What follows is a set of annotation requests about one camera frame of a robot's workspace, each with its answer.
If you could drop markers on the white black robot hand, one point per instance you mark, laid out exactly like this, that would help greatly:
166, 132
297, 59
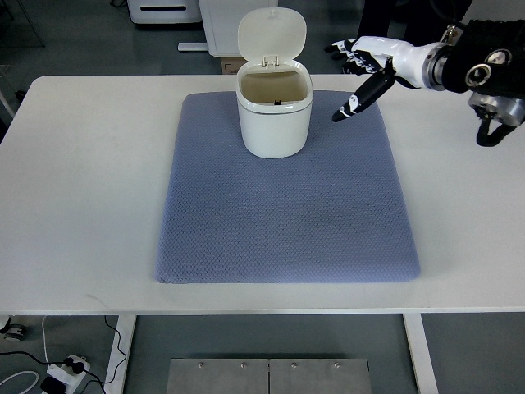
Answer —
387, 61

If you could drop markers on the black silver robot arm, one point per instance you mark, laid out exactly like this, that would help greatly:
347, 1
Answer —
487, 59

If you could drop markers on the white trash bin with lid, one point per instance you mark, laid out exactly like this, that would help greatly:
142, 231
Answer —
274, 92

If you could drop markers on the person in black trousers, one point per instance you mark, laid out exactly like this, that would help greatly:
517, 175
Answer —
375, 20

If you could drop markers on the person with tan boots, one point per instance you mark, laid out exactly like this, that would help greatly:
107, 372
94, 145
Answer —
428, 20

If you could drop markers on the cardboard box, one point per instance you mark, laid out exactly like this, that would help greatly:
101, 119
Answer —
231, 65

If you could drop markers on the blue quilted mat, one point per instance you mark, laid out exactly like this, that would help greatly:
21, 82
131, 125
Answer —
332, 213

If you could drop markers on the white cabinet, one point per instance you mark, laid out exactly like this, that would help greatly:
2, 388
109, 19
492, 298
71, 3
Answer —
221, 21

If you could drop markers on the white appliance with slot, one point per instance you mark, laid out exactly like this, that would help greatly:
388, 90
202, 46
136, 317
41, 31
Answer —
164, 11

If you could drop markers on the white power strip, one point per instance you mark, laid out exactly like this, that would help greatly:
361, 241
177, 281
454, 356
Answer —
71, 372

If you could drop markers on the caster wheel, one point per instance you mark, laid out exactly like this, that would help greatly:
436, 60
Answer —
10, 330

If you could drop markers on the white table frame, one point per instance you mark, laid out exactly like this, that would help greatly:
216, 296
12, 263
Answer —
413, 326

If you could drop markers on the metal base plate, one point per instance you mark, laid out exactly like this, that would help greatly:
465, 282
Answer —
277, 375

